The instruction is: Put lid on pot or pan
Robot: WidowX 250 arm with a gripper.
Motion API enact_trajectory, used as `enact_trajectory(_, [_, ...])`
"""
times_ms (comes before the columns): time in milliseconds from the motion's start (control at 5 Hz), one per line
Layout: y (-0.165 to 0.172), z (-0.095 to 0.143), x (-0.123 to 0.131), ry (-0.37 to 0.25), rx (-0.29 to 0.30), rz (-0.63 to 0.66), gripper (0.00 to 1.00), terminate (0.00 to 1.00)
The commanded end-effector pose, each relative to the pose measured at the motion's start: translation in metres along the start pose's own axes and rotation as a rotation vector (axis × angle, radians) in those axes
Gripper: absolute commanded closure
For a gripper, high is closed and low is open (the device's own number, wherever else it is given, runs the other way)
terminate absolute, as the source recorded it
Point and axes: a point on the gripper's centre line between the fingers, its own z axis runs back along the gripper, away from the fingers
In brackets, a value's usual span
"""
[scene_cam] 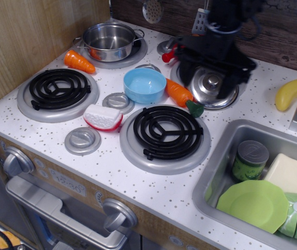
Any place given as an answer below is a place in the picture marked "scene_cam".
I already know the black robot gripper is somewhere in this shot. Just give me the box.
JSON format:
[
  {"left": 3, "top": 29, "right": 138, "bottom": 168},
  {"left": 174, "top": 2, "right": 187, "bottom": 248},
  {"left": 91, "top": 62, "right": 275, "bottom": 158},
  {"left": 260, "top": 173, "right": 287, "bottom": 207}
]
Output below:
[{"left": 175, "top": 23, "right": 256, "bottom": 99}]

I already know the steel pot lid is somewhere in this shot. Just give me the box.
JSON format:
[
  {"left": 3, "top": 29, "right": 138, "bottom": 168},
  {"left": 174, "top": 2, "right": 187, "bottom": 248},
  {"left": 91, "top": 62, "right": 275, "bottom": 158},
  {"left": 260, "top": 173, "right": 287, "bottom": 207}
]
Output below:
[{"left": 186, "top": 67, "right": 239, "bottom": 110}]

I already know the orange toy carrot green stem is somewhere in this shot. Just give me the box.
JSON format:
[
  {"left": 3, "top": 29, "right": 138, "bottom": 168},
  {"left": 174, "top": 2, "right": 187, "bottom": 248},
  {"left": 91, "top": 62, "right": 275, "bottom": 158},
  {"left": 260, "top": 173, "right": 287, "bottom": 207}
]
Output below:
[{"left": 165, "top": 78, "right": 204, "bottom": 118}]

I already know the light blue plastic bowl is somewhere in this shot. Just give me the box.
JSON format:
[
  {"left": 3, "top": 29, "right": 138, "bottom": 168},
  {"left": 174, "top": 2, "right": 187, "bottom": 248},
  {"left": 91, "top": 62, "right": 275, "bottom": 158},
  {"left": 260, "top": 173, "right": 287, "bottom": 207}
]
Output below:
[{"left": 123, "top": 68, "right": 166, "bottom": 104}]

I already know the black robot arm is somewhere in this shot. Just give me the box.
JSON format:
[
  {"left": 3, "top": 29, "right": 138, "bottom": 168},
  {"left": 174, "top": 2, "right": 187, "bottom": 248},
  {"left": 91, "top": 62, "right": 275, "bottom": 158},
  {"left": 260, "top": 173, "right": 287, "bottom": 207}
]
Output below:
[{"left": 174, "top": 1, "right": 263, "bottom": 98}]

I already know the small steel pot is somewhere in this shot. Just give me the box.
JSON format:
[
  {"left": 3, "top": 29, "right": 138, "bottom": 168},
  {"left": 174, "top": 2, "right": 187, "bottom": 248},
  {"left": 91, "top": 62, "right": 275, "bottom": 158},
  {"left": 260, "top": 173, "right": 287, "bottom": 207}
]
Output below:
[{"left": 73, "top": 22, "right": 145, "bottom": 62}]

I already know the back right black burner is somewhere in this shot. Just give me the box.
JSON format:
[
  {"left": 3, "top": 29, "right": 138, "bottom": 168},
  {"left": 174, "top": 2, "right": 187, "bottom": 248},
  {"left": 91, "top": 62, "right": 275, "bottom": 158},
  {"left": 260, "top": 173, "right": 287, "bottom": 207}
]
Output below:
[{"left": 170, "top": 54, "right": 248, "bottom": 104}]

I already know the black burner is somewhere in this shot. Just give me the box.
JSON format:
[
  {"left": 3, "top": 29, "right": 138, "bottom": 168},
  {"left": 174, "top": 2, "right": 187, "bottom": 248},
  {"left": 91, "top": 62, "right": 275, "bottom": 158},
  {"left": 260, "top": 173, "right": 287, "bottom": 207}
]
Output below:
[
  {"left": 120, "top": 105, "right": 211, "bottom": 175},
  {"left": 17, "top": 68, "right": 99, "bottom": 123},
  {"left": 170, "top": 54, "right": 248, "bottom": 104}
]

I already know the red toy ketchup bottle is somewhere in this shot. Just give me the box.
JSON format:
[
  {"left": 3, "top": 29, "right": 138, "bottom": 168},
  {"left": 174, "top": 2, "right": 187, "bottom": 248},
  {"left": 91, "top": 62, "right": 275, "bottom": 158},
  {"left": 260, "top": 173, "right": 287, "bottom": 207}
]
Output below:
[{"left": 161, "top": 44, "right": 178, "bottom": 63}]

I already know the grey toy spatula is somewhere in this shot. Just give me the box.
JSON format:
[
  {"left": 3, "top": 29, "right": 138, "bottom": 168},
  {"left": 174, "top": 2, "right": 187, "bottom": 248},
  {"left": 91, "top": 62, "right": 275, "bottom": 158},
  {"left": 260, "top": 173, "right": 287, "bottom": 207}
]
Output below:
[{"left": 191, "top": 8, "right": 210, "bottom": 35}]

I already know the grey stove knob back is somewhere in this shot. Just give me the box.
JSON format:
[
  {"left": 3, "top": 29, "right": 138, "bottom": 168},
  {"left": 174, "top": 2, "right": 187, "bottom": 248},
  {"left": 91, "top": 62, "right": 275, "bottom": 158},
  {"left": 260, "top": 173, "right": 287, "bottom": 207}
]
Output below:
[{"left": 157, "top": 37, "right": 176, "bottom": 55}]

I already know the grey stove knob behind bowl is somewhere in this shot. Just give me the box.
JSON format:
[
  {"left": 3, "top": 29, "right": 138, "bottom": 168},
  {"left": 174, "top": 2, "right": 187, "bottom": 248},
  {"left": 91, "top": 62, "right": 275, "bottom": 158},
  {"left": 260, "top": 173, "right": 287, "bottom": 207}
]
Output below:
[{"left": 136, "top": 64, "right": 161, "bottom": 73}]

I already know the front right black burner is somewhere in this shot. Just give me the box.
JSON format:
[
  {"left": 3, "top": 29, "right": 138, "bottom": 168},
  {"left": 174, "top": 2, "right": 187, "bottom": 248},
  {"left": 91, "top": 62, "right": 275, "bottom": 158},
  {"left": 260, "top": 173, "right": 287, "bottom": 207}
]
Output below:
[{"left": 120, "top": 105, "right": 211, "bottom": 175}]

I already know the back left grey burner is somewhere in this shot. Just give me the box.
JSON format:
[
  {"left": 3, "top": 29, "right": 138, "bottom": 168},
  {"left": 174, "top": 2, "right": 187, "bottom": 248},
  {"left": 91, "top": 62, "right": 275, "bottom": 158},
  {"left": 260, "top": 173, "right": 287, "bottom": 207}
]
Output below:
[{"left": 78, "top": 40, "right": 148, "bottom": 69}]

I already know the yellow toy banana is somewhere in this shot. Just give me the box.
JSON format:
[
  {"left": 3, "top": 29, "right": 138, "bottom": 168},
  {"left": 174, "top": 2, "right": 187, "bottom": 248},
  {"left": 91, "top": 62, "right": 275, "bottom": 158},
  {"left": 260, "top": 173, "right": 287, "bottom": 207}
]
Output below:
[{"left": 275, "top": 79, "right": 297, "bottom": 111}]

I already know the silver perforated toy ladle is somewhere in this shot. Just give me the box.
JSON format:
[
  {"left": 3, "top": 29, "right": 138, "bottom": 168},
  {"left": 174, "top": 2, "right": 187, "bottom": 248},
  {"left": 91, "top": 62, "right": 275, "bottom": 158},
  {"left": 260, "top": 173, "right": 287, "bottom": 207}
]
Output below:
[{"left": 143, "top": 0, "right": 164, "bottom": 24}]

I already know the green toy tin can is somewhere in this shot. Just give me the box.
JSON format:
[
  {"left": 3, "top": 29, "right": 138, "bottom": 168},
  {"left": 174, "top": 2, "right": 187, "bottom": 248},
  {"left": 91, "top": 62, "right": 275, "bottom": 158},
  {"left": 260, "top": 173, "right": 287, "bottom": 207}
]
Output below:
[{"left": 231, "top": 140, "right": 269, "bottom": 182}]

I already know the grey stove knob middle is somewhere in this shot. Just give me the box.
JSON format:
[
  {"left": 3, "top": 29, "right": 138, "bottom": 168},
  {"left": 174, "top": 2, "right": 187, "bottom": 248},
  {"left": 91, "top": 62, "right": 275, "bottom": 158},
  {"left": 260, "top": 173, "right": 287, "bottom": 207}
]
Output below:
[{"left": 102, "top": 93, "right": 135, "bottom": 115}]

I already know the silver toy sink basin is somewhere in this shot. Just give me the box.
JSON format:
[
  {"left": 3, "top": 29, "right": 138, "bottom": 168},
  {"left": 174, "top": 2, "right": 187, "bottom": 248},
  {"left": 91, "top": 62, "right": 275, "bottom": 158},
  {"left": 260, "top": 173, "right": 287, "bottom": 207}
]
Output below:
[{"left": 192, "top": 120, "right": 297, "bottom": 249}]

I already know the red white toy radish slice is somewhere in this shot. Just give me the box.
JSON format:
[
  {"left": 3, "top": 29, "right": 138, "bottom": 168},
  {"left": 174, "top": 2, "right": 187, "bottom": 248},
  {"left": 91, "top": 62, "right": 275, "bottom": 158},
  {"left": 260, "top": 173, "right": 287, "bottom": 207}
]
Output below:
[{"left": 83, "top": 104, "right": 123, "bottom": 132}]

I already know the cream toy cutting board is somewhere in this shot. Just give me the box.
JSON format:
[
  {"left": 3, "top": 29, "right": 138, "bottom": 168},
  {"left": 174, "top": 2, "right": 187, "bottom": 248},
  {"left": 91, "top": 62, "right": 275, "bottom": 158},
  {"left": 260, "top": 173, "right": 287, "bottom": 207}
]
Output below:
[{"left": 264, "top": 153, "right": 297, "bottom": 193}]

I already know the orange carrot tip piece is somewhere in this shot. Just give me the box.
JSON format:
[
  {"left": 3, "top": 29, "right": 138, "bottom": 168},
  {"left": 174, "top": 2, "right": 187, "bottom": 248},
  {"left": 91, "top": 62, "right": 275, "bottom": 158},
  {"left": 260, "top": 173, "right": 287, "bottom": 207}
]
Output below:
[{"left": 63, "top": 50, "right": 96, "bottom": 74}]

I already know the green plastic plate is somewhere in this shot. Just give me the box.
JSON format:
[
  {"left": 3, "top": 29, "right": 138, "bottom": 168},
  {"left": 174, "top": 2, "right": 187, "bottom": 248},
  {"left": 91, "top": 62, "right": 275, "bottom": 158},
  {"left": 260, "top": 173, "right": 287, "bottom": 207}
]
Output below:
[{"left": 216, "top": 180, "right": 289, "bottom": 233}]

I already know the grey stove knob front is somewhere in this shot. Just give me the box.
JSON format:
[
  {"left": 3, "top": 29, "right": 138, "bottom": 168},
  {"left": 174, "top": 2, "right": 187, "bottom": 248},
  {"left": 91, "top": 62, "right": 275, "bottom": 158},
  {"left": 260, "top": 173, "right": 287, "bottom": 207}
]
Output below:
[{"left": 64, "top": 127, "right": 101, "bottom": 156}]

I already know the front left black burner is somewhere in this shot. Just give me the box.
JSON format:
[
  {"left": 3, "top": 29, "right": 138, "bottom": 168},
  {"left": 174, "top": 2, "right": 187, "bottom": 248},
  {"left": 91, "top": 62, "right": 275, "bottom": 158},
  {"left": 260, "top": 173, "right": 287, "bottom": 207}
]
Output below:
[{"left": 17, "top": 68, "right": 99, "bottom": 123}]

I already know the green toy cabbage half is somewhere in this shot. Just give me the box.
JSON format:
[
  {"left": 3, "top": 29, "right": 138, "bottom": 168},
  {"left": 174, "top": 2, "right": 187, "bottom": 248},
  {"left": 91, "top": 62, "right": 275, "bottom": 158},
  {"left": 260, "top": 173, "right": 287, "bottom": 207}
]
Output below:
[{"left": 278, "top": 193, "right": 297, "bottom": 237}]

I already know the grey oven dial right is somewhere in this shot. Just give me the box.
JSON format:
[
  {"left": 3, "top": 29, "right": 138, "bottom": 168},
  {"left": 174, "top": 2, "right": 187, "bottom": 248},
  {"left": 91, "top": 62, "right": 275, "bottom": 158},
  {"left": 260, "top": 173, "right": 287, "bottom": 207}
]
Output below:
[{"left": 102, "top": 198, "right": 138, "bottom": 233}]

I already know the grey oven dial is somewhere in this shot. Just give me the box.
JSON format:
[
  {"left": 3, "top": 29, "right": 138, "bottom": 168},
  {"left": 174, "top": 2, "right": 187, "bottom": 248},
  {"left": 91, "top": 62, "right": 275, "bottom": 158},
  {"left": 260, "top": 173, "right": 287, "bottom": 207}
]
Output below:
[
  {"left": 102, "top": 198, "right": 138, "bottom": 233},
  {"left": 3, "top": 146, "right": 35, "bottom": 177}
]

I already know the grey oven dial left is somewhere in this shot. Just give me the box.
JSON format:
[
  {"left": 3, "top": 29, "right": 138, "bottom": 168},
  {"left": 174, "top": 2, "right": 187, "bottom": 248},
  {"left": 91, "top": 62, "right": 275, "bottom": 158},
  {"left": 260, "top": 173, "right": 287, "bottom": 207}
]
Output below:
[{"left": 3, "top": 146, "right": 35, "bottom": 177}]

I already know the orange toy on floor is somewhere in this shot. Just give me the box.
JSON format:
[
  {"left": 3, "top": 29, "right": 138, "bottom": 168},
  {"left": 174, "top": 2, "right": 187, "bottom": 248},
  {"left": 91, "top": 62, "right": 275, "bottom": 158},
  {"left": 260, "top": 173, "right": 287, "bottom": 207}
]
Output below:
[{"left": 0, "top": 231, "right": 21, "bottom": 248}]

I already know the grey oven door handle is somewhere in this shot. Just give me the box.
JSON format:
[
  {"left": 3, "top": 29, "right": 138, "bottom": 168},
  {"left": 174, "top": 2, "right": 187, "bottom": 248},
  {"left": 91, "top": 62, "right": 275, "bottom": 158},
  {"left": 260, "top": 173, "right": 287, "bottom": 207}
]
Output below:
[{"left": 6, "top": 177, "right": 127, "bottom": 249}]

